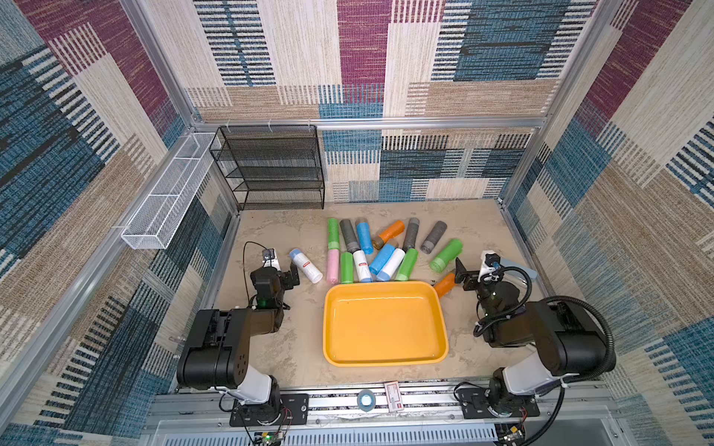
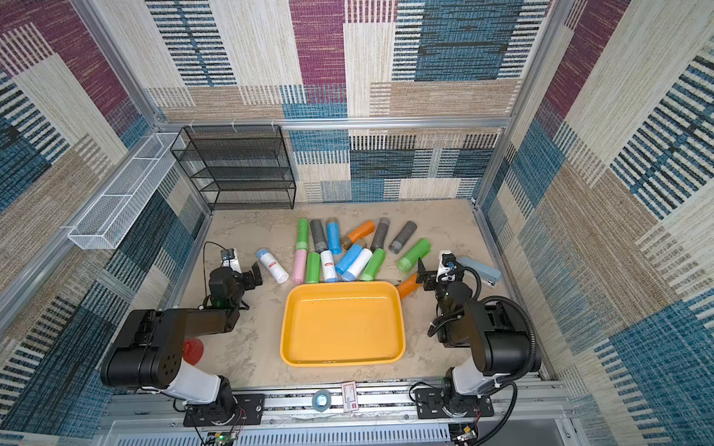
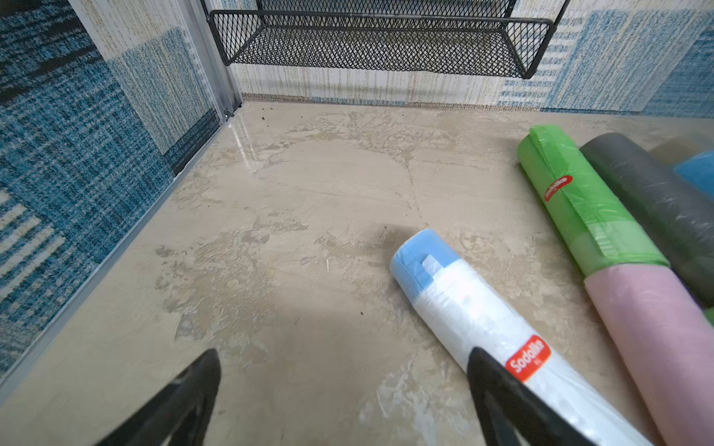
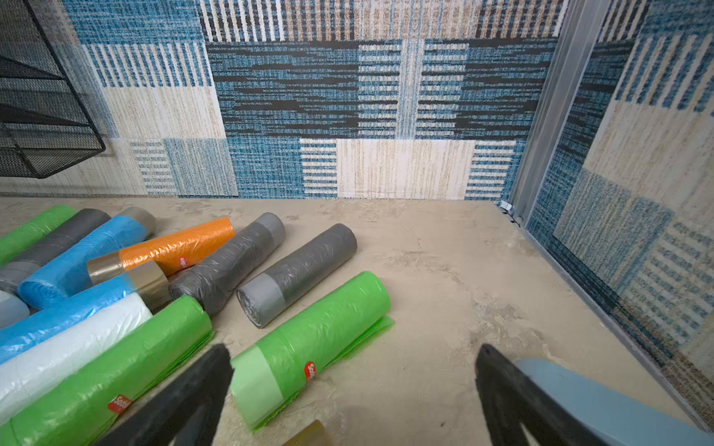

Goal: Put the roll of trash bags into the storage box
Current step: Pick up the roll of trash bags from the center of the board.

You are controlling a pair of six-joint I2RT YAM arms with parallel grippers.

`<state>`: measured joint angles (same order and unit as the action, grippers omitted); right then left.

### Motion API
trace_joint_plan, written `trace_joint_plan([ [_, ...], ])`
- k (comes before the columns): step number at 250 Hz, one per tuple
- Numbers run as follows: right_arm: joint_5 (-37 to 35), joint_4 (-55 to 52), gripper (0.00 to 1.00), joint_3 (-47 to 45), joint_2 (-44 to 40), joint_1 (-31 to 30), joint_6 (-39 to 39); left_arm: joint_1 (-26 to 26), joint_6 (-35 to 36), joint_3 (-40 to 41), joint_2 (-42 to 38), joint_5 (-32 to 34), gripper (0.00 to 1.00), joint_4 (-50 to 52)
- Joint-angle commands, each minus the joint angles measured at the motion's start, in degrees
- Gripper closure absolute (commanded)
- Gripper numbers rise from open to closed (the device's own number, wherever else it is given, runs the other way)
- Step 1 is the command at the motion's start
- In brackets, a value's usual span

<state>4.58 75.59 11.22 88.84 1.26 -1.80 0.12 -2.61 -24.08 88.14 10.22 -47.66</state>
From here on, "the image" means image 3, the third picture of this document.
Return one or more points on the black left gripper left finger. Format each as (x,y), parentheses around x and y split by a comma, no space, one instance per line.
(180,413)

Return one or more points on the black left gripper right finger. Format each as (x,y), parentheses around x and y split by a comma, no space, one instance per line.
(511,414)

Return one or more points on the white blue trash bag roll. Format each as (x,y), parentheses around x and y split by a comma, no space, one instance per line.
(465,312)

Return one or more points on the pink trash bag roll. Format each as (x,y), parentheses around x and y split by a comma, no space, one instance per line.
(666,343)

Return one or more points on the green trash bag roll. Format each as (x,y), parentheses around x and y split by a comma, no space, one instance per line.
(597,228)

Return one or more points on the dark grey trash bag roll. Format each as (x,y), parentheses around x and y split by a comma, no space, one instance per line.
(677,216)

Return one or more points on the black mesh shelf rack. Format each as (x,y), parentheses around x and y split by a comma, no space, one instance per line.
(481,38)

